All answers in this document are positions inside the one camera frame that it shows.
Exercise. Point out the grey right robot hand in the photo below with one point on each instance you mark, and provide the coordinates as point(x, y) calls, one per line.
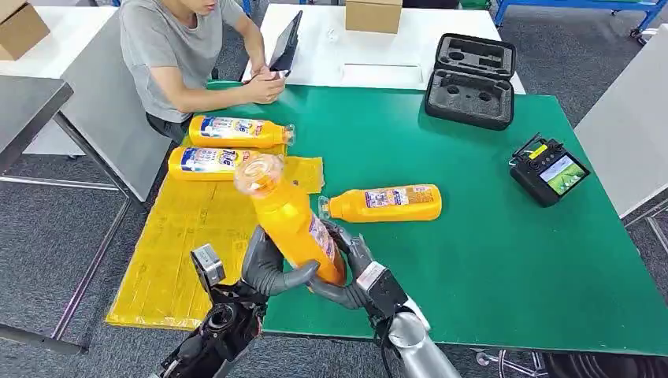
point(357, 258)

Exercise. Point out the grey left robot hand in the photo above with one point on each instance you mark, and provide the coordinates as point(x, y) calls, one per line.
point(261, 266)

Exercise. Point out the orange detergent bottle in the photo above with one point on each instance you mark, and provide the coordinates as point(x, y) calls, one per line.
point(203, 163)
point(287, 219)
point(235, 131)
point(355, 211)

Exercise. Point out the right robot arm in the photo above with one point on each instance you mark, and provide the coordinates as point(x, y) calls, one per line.
point(417, 349)

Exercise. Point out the yellow plastic sheet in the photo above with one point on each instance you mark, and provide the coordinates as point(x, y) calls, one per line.
point(167, 245)

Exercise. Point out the green table mat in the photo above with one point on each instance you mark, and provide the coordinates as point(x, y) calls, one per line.
point(469, 235)

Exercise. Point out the chrome chair base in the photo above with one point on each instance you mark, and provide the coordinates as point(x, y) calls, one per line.
point(503, 360)

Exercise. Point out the white flat sheet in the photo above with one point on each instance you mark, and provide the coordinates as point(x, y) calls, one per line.
point(381, 74)

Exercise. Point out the open black foam case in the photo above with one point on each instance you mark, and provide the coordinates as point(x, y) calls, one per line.
point(469, 101)

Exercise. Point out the black remote controller with screen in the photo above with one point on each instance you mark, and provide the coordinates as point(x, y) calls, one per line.
point(535, 182)

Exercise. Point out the pale grey table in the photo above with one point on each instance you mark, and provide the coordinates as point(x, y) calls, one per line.
point(115, 130)

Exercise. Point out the dark tablet in case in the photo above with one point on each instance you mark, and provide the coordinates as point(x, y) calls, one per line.
point(286, 44)

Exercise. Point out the person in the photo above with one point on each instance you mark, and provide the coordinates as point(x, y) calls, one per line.
point(156, 52)

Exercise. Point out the closed cardboard box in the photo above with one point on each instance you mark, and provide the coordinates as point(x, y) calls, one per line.
point(373, 16)

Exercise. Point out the green crate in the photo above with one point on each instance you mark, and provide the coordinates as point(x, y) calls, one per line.
point(474, 3)

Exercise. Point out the dark grey metal table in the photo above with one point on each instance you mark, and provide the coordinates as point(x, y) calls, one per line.
point(26, 104)

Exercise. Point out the white side table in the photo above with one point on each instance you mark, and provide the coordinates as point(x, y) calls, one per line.
point(68, 44)

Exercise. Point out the light grey table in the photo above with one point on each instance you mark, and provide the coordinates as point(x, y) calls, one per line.
point(626, 130)

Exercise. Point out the blue metal rack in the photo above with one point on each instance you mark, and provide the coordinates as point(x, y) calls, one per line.
point(574, 4)

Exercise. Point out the open cardboard box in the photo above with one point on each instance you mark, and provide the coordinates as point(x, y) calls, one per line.
point(21, 31)

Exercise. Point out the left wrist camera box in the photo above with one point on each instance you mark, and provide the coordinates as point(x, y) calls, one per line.
point(207, 266)

